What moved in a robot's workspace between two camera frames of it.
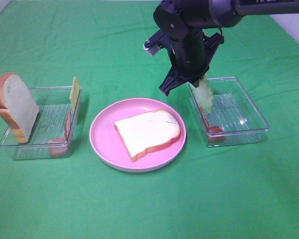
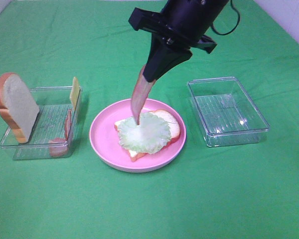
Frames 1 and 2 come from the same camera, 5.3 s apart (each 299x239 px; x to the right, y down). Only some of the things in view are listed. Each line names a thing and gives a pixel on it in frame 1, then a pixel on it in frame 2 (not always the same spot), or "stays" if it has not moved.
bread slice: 11,97 stays
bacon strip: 215,133 to 140,93
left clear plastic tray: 53,133 stays
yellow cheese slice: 74,93 stays
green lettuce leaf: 205,94 to 152,134
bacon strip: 58,146 stays
